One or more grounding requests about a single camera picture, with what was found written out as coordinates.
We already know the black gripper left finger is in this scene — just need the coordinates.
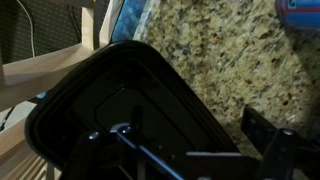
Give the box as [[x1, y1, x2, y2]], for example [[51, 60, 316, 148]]
[[59, 131, 112, 180]]

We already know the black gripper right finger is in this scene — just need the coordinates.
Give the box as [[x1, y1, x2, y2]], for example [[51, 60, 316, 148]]
[[241, 106, 320, 180]]

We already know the black rectangular plastic dish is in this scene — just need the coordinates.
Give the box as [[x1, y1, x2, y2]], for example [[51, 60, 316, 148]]
[[24, 39, 239, 171]]

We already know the blue can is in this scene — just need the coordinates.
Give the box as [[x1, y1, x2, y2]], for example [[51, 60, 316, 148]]
[[274, 0, 320, 32]]

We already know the light wooden slat chair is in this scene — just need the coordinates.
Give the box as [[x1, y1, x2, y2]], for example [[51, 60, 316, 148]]
[[0, 116, 63, 180], [0, 0, 116, 113]]

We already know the blue patterned fabric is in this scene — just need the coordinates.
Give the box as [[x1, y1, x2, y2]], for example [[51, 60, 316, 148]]
[[109, 0, 149, 44]]

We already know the thin white cable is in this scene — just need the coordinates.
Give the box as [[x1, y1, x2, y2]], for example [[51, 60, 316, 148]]
[[14, 0, 36, 58]]

